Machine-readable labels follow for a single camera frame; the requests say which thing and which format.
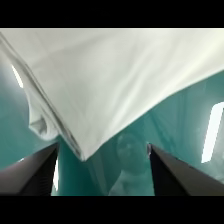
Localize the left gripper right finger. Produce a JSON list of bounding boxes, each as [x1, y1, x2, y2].
[[146, 143, 224, 197]]

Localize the white T-shirt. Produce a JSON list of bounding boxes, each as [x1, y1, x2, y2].
[[0, 27, 224, 162]]

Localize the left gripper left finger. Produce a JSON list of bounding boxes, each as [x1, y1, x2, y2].
[[0, 141, 60, 197]]

